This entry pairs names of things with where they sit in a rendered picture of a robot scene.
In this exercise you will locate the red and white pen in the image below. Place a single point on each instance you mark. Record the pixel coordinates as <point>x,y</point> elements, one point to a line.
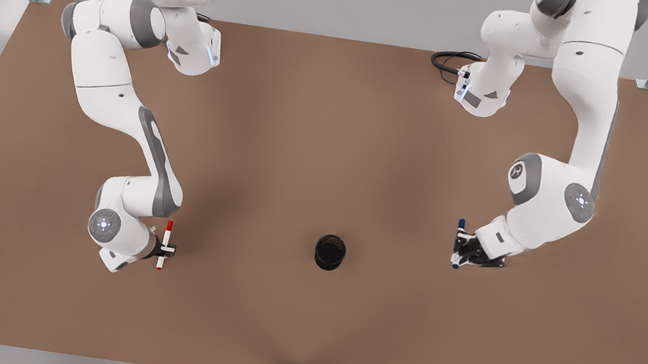
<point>167,232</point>

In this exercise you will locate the blue and white pen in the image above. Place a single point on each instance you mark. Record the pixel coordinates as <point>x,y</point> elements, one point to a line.
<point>461,224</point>

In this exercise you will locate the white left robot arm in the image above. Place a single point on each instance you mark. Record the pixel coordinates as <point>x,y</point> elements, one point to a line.
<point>589,87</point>

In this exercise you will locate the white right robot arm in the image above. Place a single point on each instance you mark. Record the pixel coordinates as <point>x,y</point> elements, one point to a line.
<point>103,65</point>

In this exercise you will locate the black round pen holder cup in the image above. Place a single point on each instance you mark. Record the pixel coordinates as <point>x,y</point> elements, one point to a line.
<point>330,252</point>

